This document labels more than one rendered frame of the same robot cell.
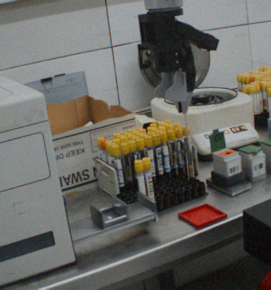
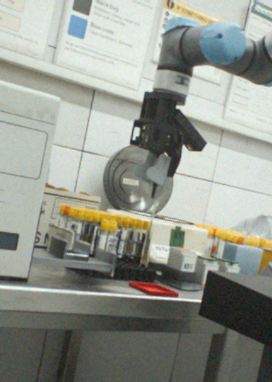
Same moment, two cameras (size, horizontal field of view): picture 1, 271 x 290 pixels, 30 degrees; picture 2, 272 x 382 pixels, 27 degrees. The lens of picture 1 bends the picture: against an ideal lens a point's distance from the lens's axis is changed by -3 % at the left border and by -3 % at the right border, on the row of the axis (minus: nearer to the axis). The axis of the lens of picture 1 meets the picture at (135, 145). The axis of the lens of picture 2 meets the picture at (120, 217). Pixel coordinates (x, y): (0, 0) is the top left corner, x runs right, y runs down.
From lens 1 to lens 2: 0.34 m
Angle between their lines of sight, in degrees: 17
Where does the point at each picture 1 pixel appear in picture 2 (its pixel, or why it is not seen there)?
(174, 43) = (170, 125)
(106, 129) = (71, 200)
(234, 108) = (190, 232)
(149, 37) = (148, 113)
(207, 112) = (164, 226)
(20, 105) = (37, 99)
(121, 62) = (86, 170)
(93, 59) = (61, 155)
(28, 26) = not seen: hidden behind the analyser
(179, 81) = (162, 164)
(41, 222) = (13, 220)
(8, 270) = not seen: outside the picture
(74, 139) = not seen: hidden behind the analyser
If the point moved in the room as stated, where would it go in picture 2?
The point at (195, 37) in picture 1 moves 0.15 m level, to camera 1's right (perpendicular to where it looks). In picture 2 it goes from (188, 130) to (256, 146)
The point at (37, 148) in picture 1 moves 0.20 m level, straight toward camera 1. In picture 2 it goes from (37, 146) to (68, 146)
